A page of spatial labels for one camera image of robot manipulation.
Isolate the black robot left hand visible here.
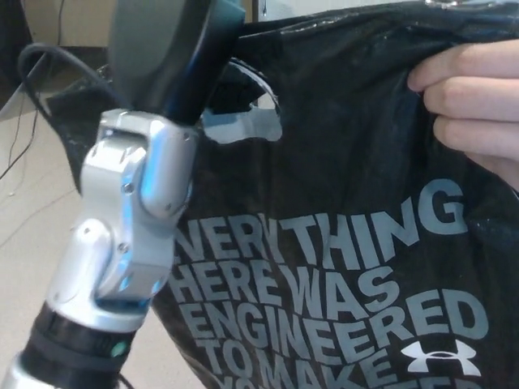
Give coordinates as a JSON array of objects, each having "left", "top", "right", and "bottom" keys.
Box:
[{"left": 107, "top": 0, "right": 281, "bottom": 145}]

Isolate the thin grey floor cable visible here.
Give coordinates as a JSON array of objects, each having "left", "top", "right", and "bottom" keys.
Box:
[{"left": 0, "top": 190, "right": 80, "bottom": 248}]

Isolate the thin black cable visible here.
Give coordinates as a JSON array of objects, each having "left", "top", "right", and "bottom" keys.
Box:
[{"left": 6, "top": 115, "right": 24, "bottom": 167}]

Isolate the person's bare hand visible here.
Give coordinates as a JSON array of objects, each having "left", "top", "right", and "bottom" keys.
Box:
[{"left": 407, "top": 40, "right": 519, "bottom": 191}]

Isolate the dark cabinet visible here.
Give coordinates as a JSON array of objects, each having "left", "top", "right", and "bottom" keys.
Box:
[{"left": 0, "top": 0, "right": 48, "bottom": 121}]

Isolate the black printed plastic bag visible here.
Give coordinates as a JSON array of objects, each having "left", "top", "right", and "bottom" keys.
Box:
[{"left": 42, "top": 0, "right": 519, "bottom": 389}]

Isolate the black robot wrist cable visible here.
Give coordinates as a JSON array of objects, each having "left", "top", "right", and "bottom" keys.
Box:
[{"left": 18, "top": 43, "right": 133, "bottom": 113}]

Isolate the black power cable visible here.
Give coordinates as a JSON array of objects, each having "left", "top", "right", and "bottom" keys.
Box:
[{"left": 0, "top": 0, "right": 66, "bottom": 180}]

